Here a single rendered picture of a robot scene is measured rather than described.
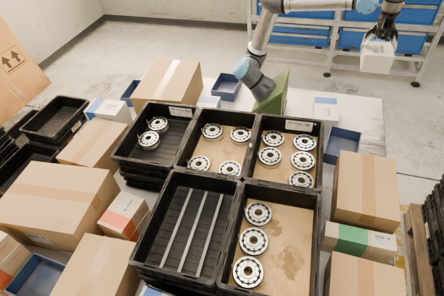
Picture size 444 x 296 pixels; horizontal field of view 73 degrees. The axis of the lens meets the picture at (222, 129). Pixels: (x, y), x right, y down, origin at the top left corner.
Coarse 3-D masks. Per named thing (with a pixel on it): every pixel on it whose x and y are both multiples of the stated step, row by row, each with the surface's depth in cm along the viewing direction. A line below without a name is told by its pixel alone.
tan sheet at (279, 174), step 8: (288, 136) 145; (312, 136) 144; (288, 144) 141; (280, 152) 138; (288, 152) 138; (296, 152) 137; (256, 160) 136; (288, 160) 135; (256, 168) 133; (264, 168) 132; (280, 168) 132; (288, 168) 131; (256, 176) 130; (264, 176) 129; (272, 176) 129; (280, 176) 129; (288, 176) 128; (312, 176) 127
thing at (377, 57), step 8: (376, 40) 142; (384, 40) 141; (368, 48) 138; (376, 48) 137; (384, 48) 137; (392, 48) 136; (360, 56) 149; (368, 56) 134; (376, 56) 133; (384, 56) 132; (392, 56) 131; (360, 64) 144; (368, 64) 137; (376, 64) 136; (384, 64) 134; (368, 72) 139; (376, 72) 138; (384, 72) 137
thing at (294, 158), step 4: (300, 152) 133; (304, 152) 133; (292, 156) 132; (296, 156) 132; (308, 156) 131; (312, 156) 131; (292, 160) 130; (296, 160) 130; (312, 160) 130; (292, 164) 129; (296, 164) 129; (300, 164) 128; (308, 164) 128; (312, 164) 128; (300, 168) 127; (304, 168) 127; (308, 168) 126
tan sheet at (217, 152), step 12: (228, 132) 150; (204, 144) 146; (216, 144) 145; (228, 144) 144; (192, 156) 141; (204, 156) 140; (216, 156) 140; (228, 156) 139; (240, 156) 138; (216, 168) 134
